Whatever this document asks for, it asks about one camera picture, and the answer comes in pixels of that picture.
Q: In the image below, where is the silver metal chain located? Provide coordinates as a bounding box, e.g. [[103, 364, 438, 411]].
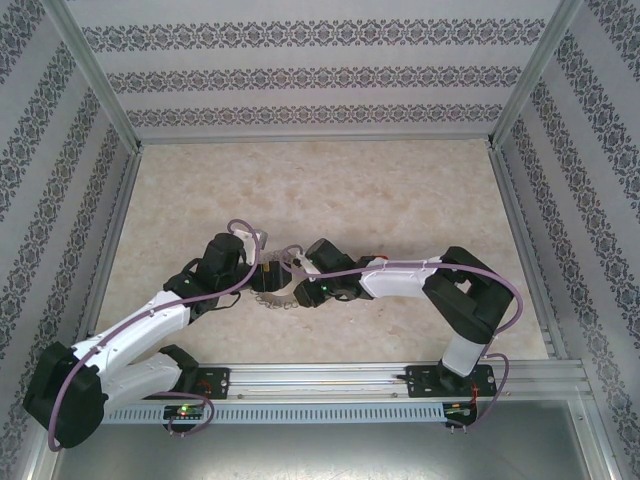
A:
[[253, 287, 302, 310]]

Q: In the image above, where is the grey metal sheet panel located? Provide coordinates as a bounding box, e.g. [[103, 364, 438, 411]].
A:
[[49, 399, 596, 480]]

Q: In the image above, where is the aluminium floor rail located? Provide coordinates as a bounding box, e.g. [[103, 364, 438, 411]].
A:
[[79, 144, 146, 346], [487, 142, 584, 364]]

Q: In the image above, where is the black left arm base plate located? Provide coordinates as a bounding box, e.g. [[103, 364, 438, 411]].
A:
[[192, 366, 232, 401]]

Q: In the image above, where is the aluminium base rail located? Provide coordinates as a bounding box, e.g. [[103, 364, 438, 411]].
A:
[[199, 362, 587, 401]]

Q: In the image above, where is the slotted grey cable duct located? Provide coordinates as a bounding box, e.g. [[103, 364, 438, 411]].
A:
[[107, 402, 447, 425]]

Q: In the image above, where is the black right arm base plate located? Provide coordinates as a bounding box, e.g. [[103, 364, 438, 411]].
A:
[[404, 363, 495, 398]]

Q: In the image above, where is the aluminium frame post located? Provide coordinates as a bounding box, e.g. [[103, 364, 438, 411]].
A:
[[39, 0, 146, 154], [484, 0, 586, 154], [569, 394, 619, 480]]

